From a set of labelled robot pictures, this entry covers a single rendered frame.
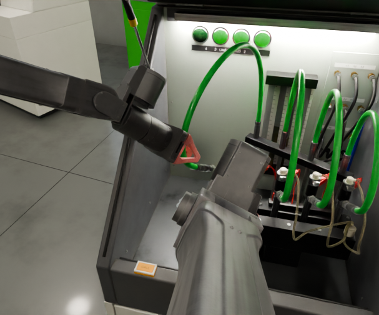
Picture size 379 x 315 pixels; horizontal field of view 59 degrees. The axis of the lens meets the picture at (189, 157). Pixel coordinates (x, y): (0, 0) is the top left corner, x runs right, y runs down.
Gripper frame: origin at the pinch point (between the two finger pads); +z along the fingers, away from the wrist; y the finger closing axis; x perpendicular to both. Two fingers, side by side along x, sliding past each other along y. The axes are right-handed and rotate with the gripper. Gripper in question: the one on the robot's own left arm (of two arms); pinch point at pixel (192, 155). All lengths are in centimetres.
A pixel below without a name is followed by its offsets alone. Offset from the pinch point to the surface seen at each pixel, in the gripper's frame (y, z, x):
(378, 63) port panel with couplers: -8, 36, -47
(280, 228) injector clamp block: -6.3, 34.2, 5.5
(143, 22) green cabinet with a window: 273, 89, -108
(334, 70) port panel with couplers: 0, 32, -41
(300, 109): -14.7, 6.7, -18.1
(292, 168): -17.6, 9.5, -6.9
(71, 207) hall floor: 163, 61, 66
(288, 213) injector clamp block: -3.9, 38.1, 0.9
